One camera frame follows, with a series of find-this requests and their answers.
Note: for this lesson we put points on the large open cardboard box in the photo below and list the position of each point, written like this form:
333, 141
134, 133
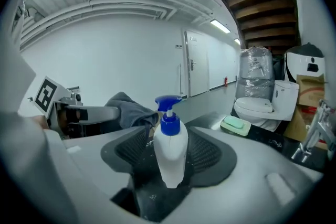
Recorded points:
296, 123

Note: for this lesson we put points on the green soap bar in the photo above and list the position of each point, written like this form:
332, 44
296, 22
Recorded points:
233, 122

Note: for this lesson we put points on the long ceiling light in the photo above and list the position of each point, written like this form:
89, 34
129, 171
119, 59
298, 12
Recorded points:
237, 41
220, 25

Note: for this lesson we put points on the dark blue cloth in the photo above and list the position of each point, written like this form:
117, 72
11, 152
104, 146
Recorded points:
131, 112

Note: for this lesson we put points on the person's light grey shirt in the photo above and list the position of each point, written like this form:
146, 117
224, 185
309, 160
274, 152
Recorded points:
15, 165

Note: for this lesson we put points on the green soap in dish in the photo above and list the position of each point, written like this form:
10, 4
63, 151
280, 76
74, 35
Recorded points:
236, 131

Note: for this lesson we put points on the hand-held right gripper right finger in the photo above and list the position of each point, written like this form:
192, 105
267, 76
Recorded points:
249, 170

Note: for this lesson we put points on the black marble vanity table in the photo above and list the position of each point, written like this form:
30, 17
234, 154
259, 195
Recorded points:
265, 140

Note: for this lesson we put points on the white bottle with blue cap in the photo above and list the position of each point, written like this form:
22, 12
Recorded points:
170, 152

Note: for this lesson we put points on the white machine with black face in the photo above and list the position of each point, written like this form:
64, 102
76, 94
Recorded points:
302, 63

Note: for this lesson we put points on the white door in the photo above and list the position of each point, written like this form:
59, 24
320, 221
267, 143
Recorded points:
198, 65

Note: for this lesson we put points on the plastic-wrapped grey toilet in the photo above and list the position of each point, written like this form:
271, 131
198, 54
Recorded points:
254, 70

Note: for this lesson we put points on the white toilet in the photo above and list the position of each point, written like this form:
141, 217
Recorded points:
257, 107

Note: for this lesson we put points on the chrome faucet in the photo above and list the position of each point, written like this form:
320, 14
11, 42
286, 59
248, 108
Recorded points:
312, 136

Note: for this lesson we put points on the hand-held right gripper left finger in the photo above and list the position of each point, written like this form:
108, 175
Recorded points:
86, 154

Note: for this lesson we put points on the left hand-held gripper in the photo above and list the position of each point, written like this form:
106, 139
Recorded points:
46, 94

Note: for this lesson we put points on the red fire extinguisher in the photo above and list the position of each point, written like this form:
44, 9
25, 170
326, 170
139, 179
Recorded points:
225, 81

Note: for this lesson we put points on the red-printed cardboard box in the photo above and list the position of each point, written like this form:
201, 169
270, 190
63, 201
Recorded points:
312, 89

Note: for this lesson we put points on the person's left forearm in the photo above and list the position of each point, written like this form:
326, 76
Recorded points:
39, 121

